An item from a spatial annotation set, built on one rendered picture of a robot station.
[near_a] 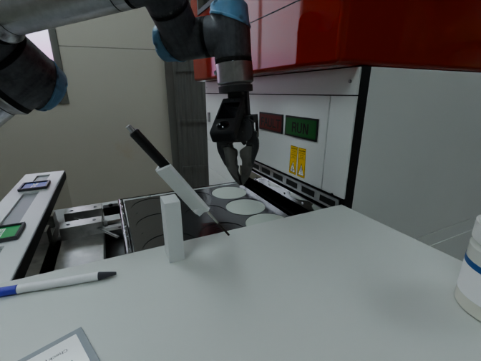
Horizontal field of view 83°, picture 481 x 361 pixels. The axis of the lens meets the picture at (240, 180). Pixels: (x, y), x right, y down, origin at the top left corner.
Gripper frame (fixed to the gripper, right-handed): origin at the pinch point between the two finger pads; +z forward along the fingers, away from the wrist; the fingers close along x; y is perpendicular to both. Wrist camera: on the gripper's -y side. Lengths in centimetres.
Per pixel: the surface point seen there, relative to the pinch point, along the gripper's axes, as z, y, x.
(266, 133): -7.7, 20.5, -3.5
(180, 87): -35, 183, 95
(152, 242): 8.3, -14.0, 15.2
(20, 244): 1.4, -28.1, 27.7
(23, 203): 0.3, -14.7, 43.4
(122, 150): 17, 161, 150
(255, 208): 9.2, 6.0, -1.9
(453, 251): 31, 27, -57
